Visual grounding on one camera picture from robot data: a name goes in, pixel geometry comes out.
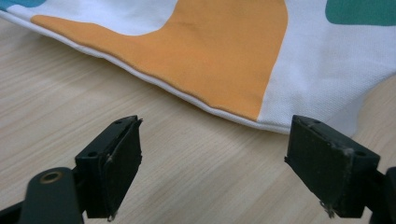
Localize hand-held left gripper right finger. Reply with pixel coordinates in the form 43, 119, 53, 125
283, 114, 381, 219

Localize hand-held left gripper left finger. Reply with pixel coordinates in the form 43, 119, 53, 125
74, 115, 144, 223

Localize white tote bag coloured patches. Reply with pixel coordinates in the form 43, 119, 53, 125
0, 0, 396, 138

